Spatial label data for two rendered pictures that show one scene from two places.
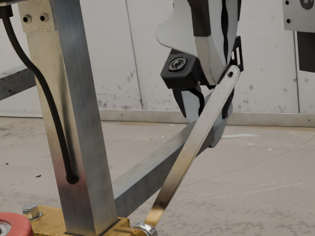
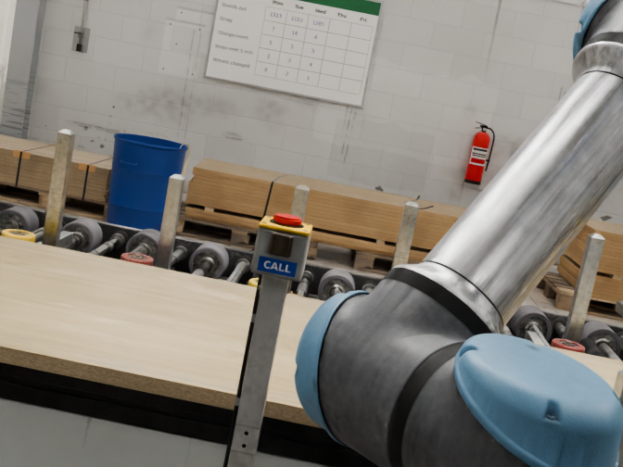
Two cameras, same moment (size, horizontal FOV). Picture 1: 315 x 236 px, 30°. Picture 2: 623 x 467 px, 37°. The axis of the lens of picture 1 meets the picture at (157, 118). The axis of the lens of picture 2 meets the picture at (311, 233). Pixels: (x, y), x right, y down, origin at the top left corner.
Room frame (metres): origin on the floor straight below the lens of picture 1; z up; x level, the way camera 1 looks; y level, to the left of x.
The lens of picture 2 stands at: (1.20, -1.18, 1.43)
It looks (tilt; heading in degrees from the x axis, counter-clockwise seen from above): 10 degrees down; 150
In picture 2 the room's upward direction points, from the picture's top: 11 degrees clockwise
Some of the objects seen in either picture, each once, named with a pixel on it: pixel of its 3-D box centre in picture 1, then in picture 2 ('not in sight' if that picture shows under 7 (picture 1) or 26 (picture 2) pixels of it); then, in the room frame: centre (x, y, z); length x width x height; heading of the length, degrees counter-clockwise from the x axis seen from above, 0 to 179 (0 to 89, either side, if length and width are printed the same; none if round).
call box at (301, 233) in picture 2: not in sight; (281, 250); (0.09, -0.57, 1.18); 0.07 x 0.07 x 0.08; 58
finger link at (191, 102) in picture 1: (203, 113); not in sight; (0.83, -0.07, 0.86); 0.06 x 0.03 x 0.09; 148
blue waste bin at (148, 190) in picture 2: not in sight; (146, 184); (-5.36, 1.18, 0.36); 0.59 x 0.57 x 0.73; 150
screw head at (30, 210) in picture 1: (30, 211); not in sight; (0.53, 0.14, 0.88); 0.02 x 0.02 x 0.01
